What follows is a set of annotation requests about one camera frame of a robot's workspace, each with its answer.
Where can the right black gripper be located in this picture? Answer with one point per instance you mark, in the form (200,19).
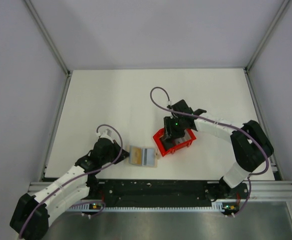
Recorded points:
(170,133)

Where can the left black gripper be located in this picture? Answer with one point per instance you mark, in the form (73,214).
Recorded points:
(115,146)

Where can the red plastic card tray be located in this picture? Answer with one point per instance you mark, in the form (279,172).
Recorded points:
(160,134)

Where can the gold credit card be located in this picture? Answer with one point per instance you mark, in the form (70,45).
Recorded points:
(135,157)

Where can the beige card holder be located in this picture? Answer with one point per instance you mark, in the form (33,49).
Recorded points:
(157,155)

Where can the grey credit card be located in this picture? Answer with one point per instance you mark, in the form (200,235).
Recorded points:
(149,157)

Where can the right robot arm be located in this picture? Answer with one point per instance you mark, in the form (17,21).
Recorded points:
(250,145)

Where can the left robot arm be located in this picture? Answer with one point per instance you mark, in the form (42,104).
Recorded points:
(34,214)

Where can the stack of upright cards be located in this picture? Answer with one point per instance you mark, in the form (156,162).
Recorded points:
(182,139)

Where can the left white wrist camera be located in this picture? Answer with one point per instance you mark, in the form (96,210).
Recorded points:
(105,134)

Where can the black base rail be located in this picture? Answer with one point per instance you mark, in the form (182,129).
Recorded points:
(164,193)

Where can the white slotted cable duct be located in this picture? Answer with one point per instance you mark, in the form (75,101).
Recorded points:
(214,207)

